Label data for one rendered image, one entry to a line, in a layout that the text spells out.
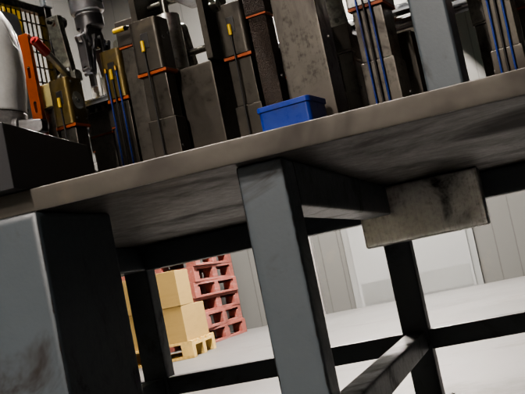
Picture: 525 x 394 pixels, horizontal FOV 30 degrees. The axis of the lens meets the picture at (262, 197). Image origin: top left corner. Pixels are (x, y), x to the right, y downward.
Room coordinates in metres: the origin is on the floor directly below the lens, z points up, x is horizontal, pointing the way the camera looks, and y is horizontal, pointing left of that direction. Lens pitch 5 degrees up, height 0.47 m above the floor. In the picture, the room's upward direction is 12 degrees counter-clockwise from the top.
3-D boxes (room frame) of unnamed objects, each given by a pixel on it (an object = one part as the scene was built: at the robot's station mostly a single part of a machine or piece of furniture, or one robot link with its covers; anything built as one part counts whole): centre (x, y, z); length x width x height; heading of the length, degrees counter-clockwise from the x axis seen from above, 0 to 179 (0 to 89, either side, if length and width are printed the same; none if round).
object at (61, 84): (2.36, 0.43, 0.87); 0.10 x 0.07 x 0.35; 156
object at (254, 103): (2.13, -0.02, 0.89); 0.12 x 0.07 x 0.38; 156
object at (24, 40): (2.43, 0.51, 0.95); 0.03 x 0.01 x 0.50; 66
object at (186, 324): (8.16, 1.26, 0.35); 1.19 x 0.85 x 0.70; 75
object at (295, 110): (1.85, -0.09, 0.75); 0.11 x 0.10 x 0.09; 66
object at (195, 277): (9.81, 1.00, 0.45); 1.29 x 0.86 x 0.89; 165
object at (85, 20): (2.53, 0.35, 1.20); 0.08 x 0.07 x 0.09; 156
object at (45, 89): (2.44, 0.48, 0.88); 0.04 x 0.04 x 0.37; 66
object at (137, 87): (2.23, 0.22, 0.91); 0.07 x 0.05 x 0.42; 156
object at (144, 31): (2.11, 0.18, 0.89); 0.09 x 0.08 x 0.38; 156
